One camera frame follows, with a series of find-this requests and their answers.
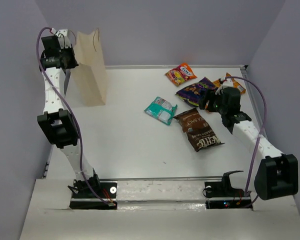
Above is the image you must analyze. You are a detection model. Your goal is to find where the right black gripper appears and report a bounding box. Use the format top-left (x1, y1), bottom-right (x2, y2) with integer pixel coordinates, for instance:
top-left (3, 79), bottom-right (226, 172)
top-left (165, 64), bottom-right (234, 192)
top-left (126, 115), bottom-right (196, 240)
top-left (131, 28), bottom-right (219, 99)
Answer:
top-left (197, 88), bottom-right (228, 116)

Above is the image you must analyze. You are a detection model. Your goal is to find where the beige paper bag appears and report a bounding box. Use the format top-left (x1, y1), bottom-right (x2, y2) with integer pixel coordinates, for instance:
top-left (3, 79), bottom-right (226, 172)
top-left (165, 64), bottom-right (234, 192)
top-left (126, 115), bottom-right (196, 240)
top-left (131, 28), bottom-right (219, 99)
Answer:
top-left (71, 28), bottom-right (108, 107)

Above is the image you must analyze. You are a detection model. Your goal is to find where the brown Kettle chips bag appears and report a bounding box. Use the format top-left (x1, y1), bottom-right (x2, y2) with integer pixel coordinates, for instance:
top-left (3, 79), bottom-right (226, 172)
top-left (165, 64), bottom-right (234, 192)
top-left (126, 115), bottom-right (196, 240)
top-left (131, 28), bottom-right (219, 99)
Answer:
top-left (173, 108), bottom-right (223, 152)

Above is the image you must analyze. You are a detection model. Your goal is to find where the teal snack packet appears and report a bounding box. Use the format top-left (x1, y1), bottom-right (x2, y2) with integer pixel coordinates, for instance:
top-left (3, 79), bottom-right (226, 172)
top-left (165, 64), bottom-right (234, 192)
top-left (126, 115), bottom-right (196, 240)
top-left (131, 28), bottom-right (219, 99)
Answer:
top-left (144, 96), bottom-right (178, 126)

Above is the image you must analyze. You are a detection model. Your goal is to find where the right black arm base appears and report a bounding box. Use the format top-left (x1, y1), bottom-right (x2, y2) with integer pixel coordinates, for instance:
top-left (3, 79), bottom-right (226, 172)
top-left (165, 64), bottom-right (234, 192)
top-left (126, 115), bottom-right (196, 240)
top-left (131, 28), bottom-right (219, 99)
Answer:
top-left (202, 170), bottom-right (253, 210)

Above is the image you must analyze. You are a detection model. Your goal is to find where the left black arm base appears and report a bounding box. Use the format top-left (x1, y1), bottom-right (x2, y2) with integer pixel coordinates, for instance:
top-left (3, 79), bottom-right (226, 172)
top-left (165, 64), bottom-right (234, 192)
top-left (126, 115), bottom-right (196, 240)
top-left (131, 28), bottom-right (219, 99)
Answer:
top-left (67, 181), bottom-right (118, 210)

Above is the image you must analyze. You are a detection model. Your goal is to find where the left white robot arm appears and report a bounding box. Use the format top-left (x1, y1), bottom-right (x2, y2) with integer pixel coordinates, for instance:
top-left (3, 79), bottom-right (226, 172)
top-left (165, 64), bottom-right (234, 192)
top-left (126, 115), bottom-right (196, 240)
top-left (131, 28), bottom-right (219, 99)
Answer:
top-left (36, 35), bottom-right (101, 198)

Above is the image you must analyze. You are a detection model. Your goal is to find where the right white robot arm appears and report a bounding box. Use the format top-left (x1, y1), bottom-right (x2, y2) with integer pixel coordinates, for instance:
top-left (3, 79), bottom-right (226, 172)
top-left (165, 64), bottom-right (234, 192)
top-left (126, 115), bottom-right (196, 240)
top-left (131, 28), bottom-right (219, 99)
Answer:
top-left (198, 87), bottom-right (299, 200)

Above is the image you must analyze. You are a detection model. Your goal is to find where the purple snack bag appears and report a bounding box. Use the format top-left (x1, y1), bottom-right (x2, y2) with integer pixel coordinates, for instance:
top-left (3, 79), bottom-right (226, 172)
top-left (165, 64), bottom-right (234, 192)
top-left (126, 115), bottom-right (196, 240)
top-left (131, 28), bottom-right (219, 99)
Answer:
top-left (175, 77), bottom-right (217, 107)

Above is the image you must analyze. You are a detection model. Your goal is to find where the orange snack bar packet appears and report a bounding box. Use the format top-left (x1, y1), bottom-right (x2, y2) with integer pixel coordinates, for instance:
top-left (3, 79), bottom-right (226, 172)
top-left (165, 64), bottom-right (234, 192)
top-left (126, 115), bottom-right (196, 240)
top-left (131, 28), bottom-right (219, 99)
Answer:
top-left (213, 73), bottom-right (246, 95)

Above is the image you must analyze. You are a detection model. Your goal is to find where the orange red candy packet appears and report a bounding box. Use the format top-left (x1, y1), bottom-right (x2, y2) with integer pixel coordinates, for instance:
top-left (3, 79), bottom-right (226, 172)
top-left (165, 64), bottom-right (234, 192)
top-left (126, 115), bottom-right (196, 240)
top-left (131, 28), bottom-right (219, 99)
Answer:
top-left (165, 62), bottom-right (197, 87)

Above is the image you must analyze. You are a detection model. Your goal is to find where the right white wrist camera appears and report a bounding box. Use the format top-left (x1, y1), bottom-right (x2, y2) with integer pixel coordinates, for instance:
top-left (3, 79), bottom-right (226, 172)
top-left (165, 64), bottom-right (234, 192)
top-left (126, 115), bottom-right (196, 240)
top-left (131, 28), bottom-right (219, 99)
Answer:
top-left (215, 76), bottom-right (234, 95)

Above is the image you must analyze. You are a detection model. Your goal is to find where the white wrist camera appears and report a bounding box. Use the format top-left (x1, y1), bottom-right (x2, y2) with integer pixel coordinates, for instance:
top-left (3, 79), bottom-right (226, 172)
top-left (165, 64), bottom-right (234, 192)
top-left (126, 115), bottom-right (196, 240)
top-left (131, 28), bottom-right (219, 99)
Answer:
top-left (215, 76), bottom-right (234, 95)
top-left (50, 28), bottom-right (73, 49)

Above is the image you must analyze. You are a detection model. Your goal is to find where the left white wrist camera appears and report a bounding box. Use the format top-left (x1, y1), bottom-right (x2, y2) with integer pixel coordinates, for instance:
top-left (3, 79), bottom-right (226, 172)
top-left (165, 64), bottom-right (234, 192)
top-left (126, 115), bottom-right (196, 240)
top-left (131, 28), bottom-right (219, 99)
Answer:
top-left (50, 28), bottom-right (73, 49)

